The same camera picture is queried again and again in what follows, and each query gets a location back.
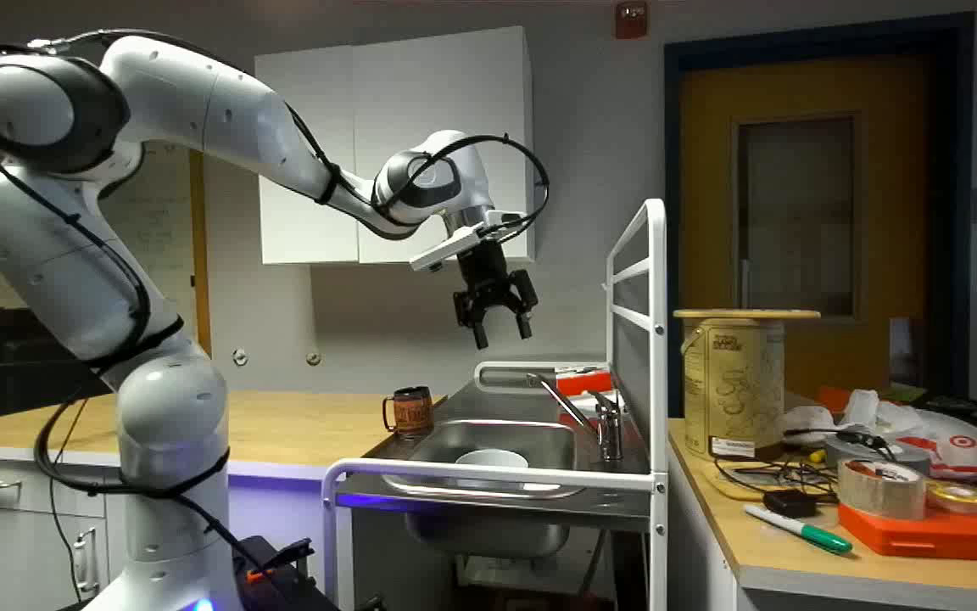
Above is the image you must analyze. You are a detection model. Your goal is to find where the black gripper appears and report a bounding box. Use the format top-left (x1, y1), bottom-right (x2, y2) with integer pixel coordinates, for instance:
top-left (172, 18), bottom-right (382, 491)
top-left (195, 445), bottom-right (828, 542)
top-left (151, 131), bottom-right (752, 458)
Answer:
top-left (452, 236), bottom-right (541, 354)

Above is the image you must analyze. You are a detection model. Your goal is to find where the stainless steel sink unit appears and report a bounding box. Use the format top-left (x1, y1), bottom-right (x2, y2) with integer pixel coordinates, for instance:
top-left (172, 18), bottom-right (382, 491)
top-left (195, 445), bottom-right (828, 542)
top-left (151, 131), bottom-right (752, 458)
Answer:
top-left (360, 375), bottom-right (655, 560)

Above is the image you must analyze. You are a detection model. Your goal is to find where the metal sink faucet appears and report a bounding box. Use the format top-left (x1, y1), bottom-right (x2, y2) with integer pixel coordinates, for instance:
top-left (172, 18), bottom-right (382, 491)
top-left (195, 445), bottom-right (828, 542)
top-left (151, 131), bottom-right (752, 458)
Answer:
top-left (537, 373), bottom-right (632, 467)

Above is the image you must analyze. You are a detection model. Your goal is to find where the orange and white box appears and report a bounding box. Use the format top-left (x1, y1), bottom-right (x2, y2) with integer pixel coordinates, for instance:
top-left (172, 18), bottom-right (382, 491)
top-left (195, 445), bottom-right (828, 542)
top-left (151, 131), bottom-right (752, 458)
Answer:
top-left (554, 366), bottom-right (619, 400)

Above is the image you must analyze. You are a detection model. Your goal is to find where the white bowl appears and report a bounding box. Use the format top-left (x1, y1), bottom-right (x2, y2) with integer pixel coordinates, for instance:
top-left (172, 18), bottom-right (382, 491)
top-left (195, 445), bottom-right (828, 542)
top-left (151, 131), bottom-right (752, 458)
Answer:
top-left (452, 445), bottom-right (532, 473)

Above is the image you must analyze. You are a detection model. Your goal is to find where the yellowish cardboard cylinder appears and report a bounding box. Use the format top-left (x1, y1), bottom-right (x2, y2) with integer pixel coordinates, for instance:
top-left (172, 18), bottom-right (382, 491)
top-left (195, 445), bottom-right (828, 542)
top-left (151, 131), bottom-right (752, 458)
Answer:
top-left (679, 315), bottom-right (789, 458)

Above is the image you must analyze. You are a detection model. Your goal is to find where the wooden board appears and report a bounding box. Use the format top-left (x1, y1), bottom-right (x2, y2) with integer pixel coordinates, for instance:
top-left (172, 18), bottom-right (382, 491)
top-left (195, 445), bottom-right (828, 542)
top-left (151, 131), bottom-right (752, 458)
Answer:
top-left (671, 305), bottom-right (826, 327)

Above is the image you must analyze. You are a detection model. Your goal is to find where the yellow door with window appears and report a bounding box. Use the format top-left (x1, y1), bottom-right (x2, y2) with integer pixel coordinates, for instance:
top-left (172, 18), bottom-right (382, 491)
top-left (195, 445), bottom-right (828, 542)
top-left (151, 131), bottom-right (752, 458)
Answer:
top-left (662, 10), bottom-right (977, 413)

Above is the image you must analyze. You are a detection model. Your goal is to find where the red fire alarm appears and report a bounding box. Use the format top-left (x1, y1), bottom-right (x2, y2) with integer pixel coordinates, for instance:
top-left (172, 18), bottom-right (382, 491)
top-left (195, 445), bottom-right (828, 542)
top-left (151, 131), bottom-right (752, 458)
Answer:
top-left (615, 0), bottom-right (650, 40)

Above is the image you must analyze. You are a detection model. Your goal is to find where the black robot controller box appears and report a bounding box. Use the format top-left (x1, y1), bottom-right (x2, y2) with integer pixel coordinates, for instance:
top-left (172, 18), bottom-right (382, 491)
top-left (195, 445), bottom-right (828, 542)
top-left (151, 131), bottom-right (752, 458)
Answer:
top-left (232, 536), bottom-right (340, 611)

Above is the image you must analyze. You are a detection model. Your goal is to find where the small black block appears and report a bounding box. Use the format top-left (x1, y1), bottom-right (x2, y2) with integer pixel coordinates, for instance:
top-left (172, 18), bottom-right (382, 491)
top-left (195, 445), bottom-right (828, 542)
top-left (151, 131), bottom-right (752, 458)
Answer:
top-left (761, 486), bottom-right (821, 518)

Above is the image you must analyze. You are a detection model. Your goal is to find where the green marker pen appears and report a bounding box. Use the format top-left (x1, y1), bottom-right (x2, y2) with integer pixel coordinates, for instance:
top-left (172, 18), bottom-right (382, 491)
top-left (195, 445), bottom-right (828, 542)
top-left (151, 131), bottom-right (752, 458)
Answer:
top-left (743, 501), bottom-right (854, 560)

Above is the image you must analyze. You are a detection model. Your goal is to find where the white plastic bag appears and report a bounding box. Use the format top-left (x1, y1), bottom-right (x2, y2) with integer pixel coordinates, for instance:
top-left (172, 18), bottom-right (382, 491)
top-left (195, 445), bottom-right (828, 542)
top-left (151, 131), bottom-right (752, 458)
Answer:
top-left (784, 386), bottom-right (977, 486)

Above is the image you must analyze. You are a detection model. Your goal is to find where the flat orange case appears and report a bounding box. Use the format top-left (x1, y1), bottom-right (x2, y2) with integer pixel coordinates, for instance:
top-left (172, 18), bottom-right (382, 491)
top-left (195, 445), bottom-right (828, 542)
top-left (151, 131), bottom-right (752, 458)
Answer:
top-left (835, 501), bottom-right (977, 567)

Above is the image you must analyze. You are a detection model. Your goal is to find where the white base cabinet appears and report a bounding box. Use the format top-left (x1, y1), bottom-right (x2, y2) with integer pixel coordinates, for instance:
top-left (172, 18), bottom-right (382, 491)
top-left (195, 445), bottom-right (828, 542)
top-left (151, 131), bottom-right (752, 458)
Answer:
top-left (0, 451), bottom-right (340, 611)

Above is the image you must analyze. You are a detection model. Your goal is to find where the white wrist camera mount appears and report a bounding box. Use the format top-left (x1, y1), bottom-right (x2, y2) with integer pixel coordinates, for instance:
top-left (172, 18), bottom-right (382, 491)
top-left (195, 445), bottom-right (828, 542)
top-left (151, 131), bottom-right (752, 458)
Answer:
top-left (408, 219), bottom-right (506, 274)

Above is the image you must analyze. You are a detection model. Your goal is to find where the white metal rack frame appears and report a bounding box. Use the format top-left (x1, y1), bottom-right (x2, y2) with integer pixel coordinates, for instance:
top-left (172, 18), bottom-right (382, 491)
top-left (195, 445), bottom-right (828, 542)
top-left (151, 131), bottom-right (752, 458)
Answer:
top-left (319, 198), bottom-right (671, 611)

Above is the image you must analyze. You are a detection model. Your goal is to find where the white wall cabinet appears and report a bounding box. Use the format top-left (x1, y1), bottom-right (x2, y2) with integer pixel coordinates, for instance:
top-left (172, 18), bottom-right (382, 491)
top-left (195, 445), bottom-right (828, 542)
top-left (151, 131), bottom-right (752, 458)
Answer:
top-left (251, 22), bottom-right (541, 272)

